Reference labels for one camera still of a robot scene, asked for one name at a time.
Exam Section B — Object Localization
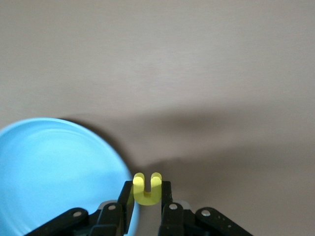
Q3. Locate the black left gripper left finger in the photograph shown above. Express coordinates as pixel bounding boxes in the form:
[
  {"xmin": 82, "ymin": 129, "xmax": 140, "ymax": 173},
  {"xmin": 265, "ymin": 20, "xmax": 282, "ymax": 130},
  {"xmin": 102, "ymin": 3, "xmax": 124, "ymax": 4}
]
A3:
[{"xmin": 26, "ymin": 181, "xmax": 135, "ymax": 236}]

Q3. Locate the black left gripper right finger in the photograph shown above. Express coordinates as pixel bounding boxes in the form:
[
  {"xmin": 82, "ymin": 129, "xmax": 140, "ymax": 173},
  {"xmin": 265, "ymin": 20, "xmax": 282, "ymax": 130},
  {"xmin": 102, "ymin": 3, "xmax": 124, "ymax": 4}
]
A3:
[{"xmin": 157, "ymin": 181, "xmax": 254, "ymax": 236}]

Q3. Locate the yellow foam letter u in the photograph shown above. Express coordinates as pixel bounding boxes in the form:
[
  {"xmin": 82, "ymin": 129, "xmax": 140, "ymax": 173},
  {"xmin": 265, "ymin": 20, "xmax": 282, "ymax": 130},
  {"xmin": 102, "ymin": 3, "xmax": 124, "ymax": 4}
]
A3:
[{"xmin": 132, "ymin": 172, "xmax": 163, "ymax": 206}]

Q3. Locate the blue round plate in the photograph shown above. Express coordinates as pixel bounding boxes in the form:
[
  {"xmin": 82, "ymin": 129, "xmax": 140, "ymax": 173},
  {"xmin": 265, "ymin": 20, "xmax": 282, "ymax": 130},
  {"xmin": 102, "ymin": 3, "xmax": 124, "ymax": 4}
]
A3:
[{"xmin": 0, "ymin": 117, "xmax": 141, "ymax": 236}]

